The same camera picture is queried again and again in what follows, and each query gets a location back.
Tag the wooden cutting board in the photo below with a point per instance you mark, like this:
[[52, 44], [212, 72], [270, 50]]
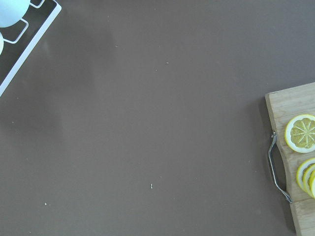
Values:
[[282, 106]]

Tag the single lemon slice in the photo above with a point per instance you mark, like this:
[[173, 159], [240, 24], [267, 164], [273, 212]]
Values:
[[299, 133]]

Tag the stacked lemon slices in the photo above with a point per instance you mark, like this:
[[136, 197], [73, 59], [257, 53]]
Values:
[[303, 175]]

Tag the light blue cup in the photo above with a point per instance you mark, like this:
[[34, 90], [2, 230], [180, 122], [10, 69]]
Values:
[[11, 11]]

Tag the white wire cup rack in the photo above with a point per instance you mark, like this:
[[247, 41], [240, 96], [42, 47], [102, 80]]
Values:
[[21, 38]]

